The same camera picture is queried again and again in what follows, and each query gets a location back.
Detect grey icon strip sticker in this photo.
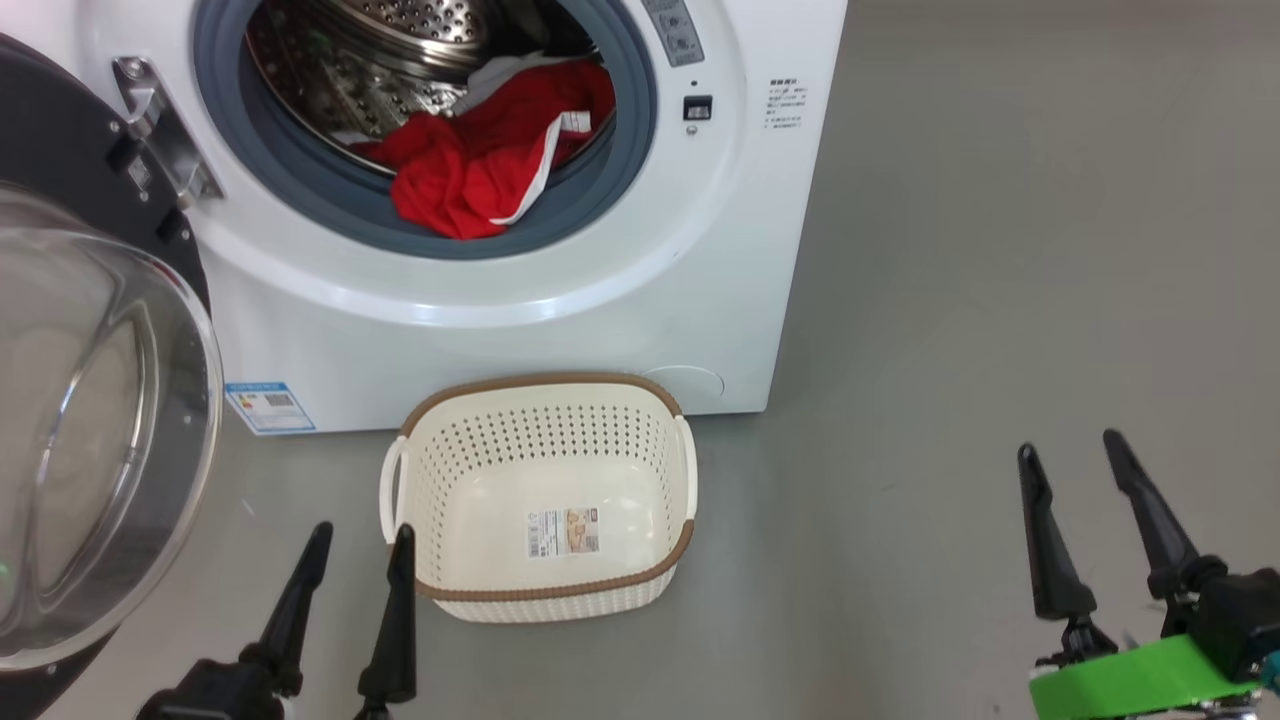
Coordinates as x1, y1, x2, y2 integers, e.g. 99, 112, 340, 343
643, 0, 705, 68

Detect round white filter cover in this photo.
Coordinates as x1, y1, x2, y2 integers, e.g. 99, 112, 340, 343
640, 365, 724, 401

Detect red and white garment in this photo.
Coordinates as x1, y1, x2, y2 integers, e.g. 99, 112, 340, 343
350, 52, 618, 241

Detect cream perforated laundry basket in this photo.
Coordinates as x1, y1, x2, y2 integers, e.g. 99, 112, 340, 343
379, 372, 699, 624

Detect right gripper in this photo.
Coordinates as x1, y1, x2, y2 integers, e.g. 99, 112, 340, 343
1017, 429, 1280, 720

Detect stainless steel washing machine drum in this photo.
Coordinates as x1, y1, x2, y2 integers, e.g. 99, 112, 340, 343
245, 0, 601, 176

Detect black round glass washer door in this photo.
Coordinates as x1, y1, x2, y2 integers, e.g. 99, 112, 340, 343
0, 35, 225, 720

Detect white washing machine body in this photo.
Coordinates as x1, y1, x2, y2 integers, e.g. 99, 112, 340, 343
0, 0, 849, 436

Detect printed product label sticker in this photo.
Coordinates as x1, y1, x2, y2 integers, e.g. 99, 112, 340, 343
527, 507, 601, 559

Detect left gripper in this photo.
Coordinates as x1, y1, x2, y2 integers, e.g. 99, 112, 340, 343
135, 521, 418, 720

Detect blue energy label sticker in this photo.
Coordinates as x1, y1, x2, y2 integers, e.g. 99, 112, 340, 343
224, 381, 317, 435

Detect metal door hinge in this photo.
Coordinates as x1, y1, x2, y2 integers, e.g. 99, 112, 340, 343
112, 57, 223, 206

